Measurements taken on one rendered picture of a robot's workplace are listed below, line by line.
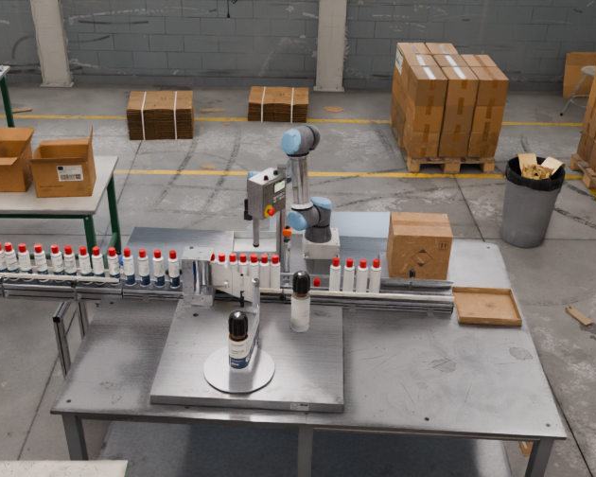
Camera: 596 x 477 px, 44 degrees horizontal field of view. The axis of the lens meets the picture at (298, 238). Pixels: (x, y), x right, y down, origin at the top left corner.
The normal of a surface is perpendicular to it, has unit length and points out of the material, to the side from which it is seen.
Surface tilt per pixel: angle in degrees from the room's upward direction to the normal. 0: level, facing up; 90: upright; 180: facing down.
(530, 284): 0
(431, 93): 90
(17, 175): 90
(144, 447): 3
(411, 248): 90
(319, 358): 0
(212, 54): 90
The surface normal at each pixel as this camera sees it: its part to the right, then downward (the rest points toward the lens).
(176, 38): 0.03, 0.52
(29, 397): 0.03, -0.86
